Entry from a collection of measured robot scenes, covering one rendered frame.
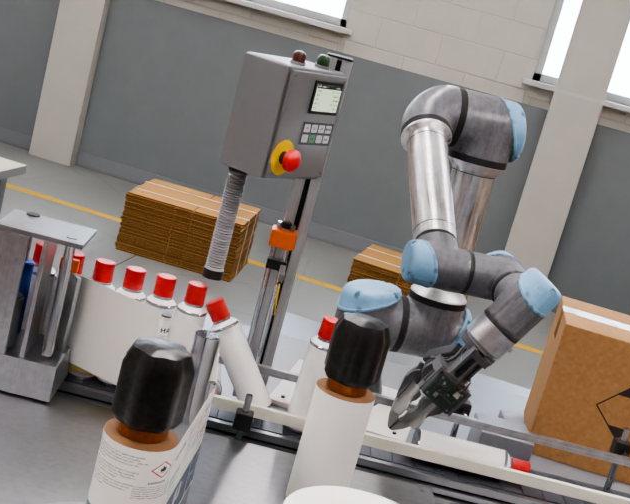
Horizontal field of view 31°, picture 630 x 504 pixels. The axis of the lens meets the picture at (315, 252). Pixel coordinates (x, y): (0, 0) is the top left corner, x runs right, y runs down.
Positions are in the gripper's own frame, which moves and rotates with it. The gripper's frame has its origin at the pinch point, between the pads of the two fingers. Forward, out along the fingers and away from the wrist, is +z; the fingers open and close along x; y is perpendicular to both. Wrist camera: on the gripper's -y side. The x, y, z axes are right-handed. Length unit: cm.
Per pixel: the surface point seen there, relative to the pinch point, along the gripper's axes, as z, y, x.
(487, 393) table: -4, -61, 30
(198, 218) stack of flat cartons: 92, -394, -26
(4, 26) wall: 133, -591, -197
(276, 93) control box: -26, 0, -53
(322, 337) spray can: -2.4, 1.4, -19.5
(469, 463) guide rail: -4.3, 3.1, 13.4
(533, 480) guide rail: -9.7, 3.0, 23.4
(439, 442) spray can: -2.9, 0.8, 7.9
